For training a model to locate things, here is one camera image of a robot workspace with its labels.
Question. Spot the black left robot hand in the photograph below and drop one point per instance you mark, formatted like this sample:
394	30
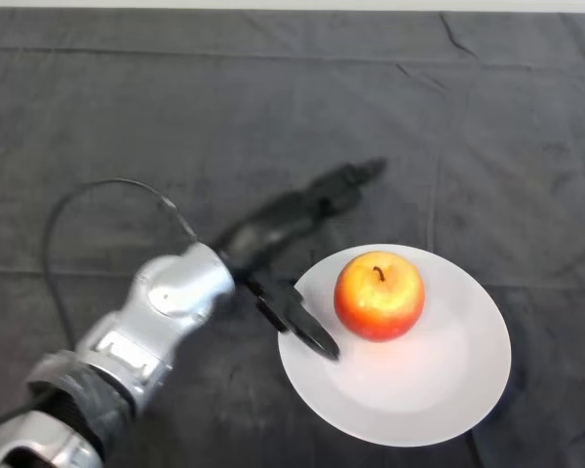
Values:
283	234

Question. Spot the red yellow apple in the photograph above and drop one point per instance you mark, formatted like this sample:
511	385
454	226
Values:
378	307

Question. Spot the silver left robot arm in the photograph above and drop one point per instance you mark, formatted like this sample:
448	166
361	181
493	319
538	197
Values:
127	341

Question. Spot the white round plate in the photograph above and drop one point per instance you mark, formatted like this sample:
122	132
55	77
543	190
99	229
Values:
419	390

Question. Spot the black cloth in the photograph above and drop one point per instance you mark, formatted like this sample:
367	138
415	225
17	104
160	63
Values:
273	97

